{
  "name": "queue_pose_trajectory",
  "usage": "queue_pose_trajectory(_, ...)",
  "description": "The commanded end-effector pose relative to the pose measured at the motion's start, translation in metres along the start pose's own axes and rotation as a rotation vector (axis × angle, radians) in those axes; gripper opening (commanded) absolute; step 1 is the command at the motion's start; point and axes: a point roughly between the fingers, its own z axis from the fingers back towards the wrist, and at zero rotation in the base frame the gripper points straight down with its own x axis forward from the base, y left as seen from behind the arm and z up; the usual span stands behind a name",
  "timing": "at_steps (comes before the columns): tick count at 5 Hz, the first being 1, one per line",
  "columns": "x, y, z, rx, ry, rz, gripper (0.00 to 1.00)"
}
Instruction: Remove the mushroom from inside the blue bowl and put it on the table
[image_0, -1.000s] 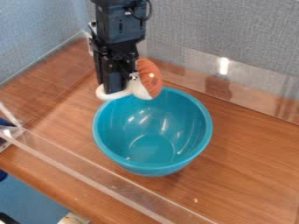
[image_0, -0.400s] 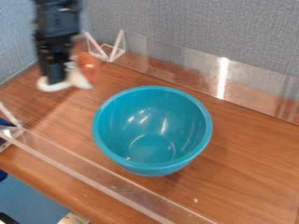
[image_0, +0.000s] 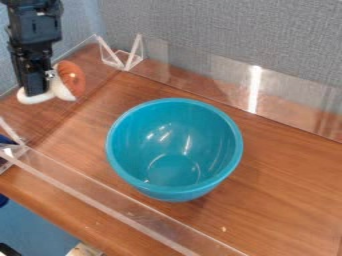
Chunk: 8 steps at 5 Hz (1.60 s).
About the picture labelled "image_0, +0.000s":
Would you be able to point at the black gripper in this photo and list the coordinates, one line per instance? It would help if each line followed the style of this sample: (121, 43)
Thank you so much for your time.
(34, 31)

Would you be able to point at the white brown toy mushroom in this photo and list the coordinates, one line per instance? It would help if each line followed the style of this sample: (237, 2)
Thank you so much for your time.
(67, 87)

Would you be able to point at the blue plastic bowl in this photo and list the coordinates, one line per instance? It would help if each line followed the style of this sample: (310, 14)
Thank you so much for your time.
(174, 147)

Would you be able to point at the clear acrylic front barrier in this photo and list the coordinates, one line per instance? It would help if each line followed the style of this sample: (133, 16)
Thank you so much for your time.
(169, 231)

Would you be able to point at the clear acrylic back barrier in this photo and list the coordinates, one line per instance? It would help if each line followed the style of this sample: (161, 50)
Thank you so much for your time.
(293, 101)

